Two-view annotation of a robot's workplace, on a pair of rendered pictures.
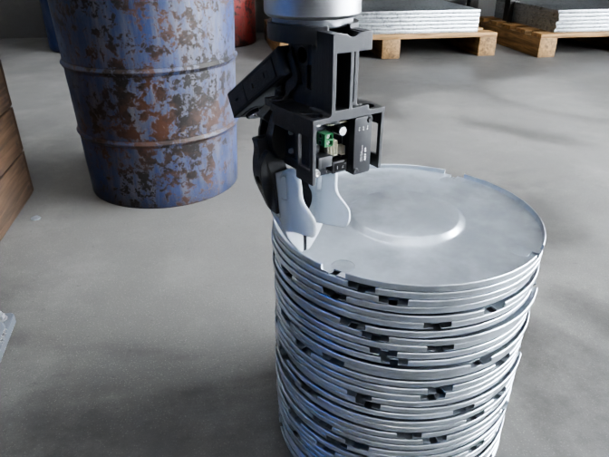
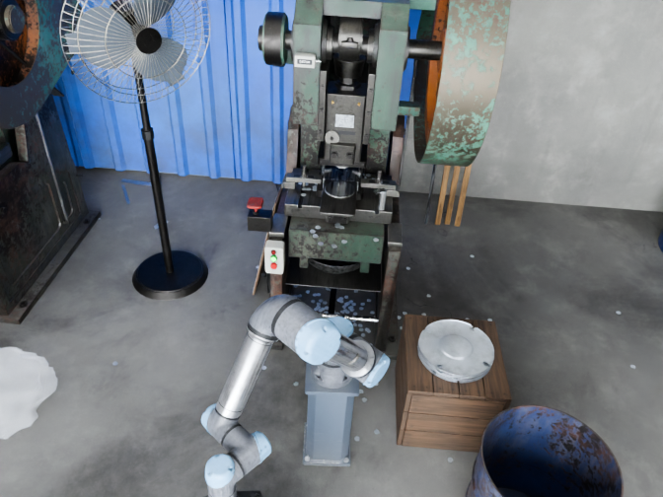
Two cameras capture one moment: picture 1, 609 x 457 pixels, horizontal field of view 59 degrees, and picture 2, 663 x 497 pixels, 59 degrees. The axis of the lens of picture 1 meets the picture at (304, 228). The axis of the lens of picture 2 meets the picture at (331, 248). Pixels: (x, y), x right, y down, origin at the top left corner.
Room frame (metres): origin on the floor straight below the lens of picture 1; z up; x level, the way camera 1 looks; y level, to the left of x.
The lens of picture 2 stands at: (0.87, -0.77, 2.05)
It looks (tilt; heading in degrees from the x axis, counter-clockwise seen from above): 38 degrees down; 102
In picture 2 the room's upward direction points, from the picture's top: 3 degrees clockwise
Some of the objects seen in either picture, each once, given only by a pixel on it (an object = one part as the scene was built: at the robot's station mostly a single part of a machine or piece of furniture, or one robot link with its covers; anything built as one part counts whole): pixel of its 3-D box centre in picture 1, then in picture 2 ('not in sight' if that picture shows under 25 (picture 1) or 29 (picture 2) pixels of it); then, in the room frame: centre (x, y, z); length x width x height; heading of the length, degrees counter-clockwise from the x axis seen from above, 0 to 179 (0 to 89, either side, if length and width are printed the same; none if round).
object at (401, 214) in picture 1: (404, 214); not in sight; (0.54, -0.11, 0.30); 0.29 x 0.29 x 0.01
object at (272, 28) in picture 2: not in sight; (283, 42); (0.22, 1.31, 1.31); 0.22 x 0.12 x 0.22; 100
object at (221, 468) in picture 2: not in sight; (221, 475); (0.45, 0.00, 0.61); 0.09 x 0.08 x 0.11; 59
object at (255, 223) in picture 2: not in sight; (260, 230); (0.19, 1.06, 0.62); 0.10 x 0.06 x 0.20; 10
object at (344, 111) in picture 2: not in sight; (344, 122); (0.47, 1.29, 1.04); 0.17 x 0.15 x 0.30; 100
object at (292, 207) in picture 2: not in sight; (339, 194); (0.46, 1.33, 0.68); 0.45 x 0.30 x 0.06; 10
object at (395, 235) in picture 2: not in sight; (395, 223); (0.70, 1.52, 0.45); 0.92 x 0.12 x 0.90; 100
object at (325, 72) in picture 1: (317, 99); not in sight; (0.44, -0.01, 0.45); 0.09 x 0.08 x 0.12; 34
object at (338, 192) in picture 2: not in sight; (337, 209); (0.49, 1.16, 0.72); 0.25 x 0.14 x 0.14; 100
